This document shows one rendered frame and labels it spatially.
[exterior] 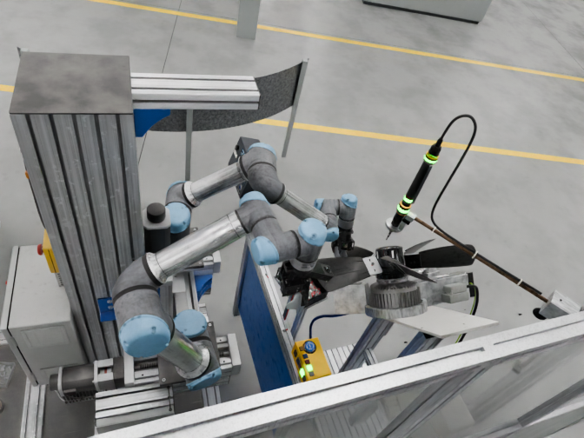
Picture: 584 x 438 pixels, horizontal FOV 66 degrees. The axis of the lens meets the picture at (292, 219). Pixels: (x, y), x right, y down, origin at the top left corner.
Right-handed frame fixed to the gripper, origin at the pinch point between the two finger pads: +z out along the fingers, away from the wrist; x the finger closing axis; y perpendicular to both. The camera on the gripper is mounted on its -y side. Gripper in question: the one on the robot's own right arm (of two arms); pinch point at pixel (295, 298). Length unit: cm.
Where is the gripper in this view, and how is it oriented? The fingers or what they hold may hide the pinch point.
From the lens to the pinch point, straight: 145.3
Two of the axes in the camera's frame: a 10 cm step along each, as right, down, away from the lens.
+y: -9.3, 1.1, -3.4
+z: -1.9, 6.6, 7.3
